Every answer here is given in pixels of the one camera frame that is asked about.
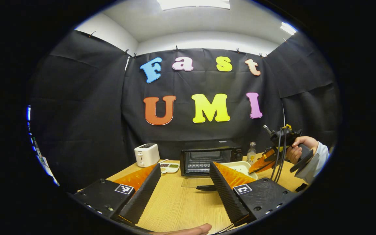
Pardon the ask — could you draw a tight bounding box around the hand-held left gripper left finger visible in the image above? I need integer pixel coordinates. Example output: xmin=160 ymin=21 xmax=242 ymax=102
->
xmin=74 ymin=163 xmax=162 ymax=225

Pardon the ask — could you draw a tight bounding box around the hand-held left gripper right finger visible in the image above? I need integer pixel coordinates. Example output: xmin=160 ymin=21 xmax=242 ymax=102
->
xmin=209 ymin=162 xmax=298 ymax=226

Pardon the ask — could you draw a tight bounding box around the pale square plate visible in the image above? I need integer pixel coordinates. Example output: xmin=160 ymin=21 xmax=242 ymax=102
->
xmin=222 ymin=161 xmax=259 ymax=180

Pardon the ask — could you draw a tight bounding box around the black electric oven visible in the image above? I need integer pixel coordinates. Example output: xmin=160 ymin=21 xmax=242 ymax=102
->
xmin=180 ymin=140 xmax=243 ymax=192

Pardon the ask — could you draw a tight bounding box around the clear bottle with yellow label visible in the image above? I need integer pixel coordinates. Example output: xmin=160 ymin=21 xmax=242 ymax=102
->
xmin=247 ymin=142 xmax=257 ymax=164

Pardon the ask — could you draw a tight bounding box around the white divided snack dish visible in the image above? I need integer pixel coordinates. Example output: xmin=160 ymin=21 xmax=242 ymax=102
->
xmin=160 ymin=162 xmax=180 ymax=174

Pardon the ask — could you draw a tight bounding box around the white toaster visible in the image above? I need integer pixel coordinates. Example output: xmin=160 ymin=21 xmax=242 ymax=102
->
xmin=134 ymin=144 xmax=160 ymax=167

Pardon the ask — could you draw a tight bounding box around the black backdrop cloth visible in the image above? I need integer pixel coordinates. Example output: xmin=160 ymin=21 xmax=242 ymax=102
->
xmin=28 ymin=30 xmax=342 ymax=193

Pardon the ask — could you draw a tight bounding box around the small ceiling light panel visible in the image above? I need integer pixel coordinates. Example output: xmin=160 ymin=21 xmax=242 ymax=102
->
xmin=280 ymin=22 xmax=297 ymax=35

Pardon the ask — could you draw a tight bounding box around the long ceiling light panel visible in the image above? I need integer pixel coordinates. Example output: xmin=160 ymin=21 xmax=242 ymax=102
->
xmin=157 ymin=0 xmax=231 ymax=11

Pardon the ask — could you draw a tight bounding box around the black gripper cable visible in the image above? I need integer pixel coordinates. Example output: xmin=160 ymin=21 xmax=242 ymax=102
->
xmin=270 ymin=127 xmax=289 ymax=183

